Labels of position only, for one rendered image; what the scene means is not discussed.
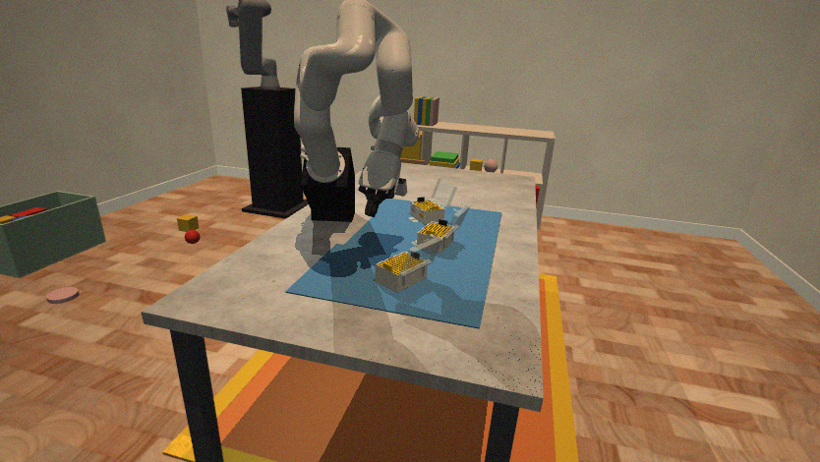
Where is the blue bench mat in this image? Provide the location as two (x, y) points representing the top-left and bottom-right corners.
(285, 199), (501, 329)

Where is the yellow perforated tip rack plate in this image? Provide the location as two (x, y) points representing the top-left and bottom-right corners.
(413, 197), (442, 211)
(420, 219), (448, 238)
(379, 254), (407, 274)

